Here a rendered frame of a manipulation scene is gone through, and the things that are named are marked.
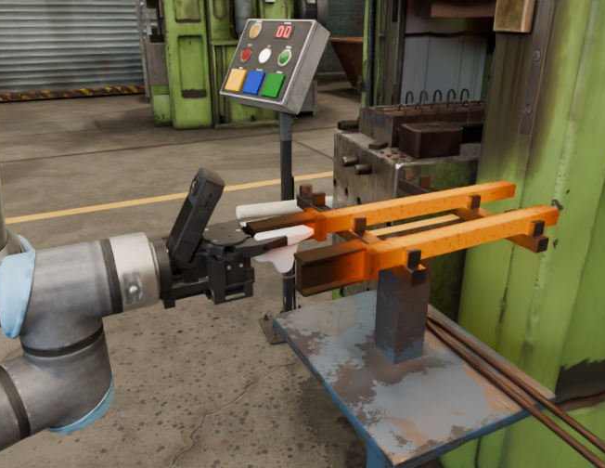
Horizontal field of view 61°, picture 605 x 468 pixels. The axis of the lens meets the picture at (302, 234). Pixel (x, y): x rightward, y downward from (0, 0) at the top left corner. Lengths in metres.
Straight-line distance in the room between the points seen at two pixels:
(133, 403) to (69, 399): 1.27
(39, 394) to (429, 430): 0.50
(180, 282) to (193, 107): 5.50
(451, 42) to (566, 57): 0.63
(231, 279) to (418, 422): 0.34
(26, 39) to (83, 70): 0.84
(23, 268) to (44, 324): 0.06
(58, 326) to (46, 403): 0.09
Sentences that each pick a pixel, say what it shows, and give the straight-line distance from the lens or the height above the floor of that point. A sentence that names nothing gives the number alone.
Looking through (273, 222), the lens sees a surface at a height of 0.96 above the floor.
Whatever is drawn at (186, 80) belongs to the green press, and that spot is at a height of 0.54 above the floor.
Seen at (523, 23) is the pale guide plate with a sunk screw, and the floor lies 1.20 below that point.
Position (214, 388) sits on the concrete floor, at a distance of 1.93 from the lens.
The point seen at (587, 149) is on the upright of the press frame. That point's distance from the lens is 1.08.
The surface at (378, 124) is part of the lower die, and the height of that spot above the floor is 0.96.
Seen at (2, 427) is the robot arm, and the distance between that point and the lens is 0.66.
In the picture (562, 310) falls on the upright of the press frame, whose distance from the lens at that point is 1.22.
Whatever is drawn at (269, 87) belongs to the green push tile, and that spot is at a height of 1.00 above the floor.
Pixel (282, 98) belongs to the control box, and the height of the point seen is 0.98.
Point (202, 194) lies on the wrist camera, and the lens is 0.62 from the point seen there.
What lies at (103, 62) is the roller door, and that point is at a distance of 9.08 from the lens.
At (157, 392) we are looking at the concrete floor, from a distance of 1.96.
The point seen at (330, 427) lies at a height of 0.00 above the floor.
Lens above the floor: 1.22
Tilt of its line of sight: 23 degrees down
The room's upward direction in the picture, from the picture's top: straight up
